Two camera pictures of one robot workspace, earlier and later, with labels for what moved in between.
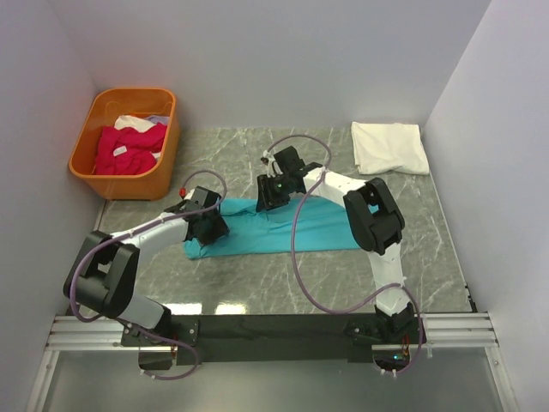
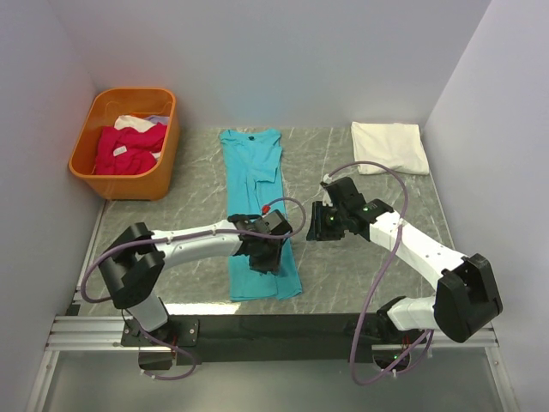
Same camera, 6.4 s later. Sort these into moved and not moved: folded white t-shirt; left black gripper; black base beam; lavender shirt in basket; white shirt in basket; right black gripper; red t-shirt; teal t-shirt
Moved: right black gripper; left black gripper; teal t-shirt
Not moved: lavender shirt in basket; black base beam; folded white t-shirt; white shirt in basket; red t-shirt
